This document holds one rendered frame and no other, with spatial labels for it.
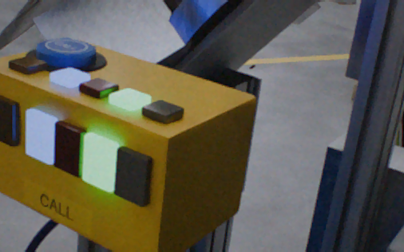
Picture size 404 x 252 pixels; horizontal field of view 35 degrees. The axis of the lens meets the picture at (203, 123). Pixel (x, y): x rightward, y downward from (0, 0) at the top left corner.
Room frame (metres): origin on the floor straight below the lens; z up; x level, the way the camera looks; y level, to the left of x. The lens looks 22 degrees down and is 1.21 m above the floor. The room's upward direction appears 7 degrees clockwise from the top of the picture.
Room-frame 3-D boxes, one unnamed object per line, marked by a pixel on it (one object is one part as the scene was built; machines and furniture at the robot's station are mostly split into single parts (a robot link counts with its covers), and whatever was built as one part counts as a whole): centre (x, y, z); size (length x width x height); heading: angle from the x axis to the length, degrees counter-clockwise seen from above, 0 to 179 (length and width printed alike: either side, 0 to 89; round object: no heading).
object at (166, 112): (0.33, 0.02, 1.08); 0.02 x 0.02 x 0.01; 59
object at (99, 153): (0.33, 0.06, 1.04); 0.02 x 0.01 x 0.03; 59
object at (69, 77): (0.37, 0.09, 1.08); 0.02 x 0.02 x 0.01; 59
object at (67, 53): (0.41, 0.10, 1.08); 0.04 x 0.04 x 0.02
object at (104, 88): (0.36, 0.06, 1.08); 0.02 x 0.02 x 0.01; 59
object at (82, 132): (0.34, 0.08, 1.04); 0.02 x 0.01 x 0.03; 59
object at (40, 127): (0.35, 0.10, 1.04); 0.02 x 0.01 x 0.03; 59
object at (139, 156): (0.31, 0.04, 1.04); 0.02 x 0.01 x 0.03; 59
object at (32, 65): (0.38, 0.12, 1.08); 0.02 x 0.02 x 0.01; 59
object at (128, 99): (0.34, 0.04, 1.08); 0.02 x 0.02 x 0.01; 59
